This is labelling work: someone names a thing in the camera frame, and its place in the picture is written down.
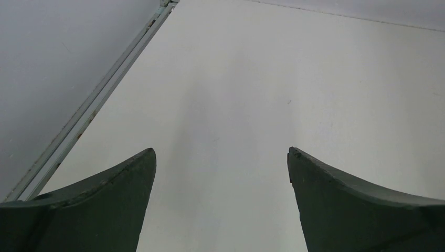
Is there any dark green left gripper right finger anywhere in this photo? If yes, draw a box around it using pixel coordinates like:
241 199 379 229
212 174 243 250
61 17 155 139
287 147 444 251

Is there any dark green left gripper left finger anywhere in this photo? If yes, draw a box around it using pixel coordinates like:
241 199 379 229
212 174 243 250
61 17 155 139
1 148 156 251

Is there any aluminium left frame rail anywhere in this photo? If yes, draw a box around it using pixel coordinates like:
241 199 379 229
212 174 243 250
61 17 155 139
1 1 177 202

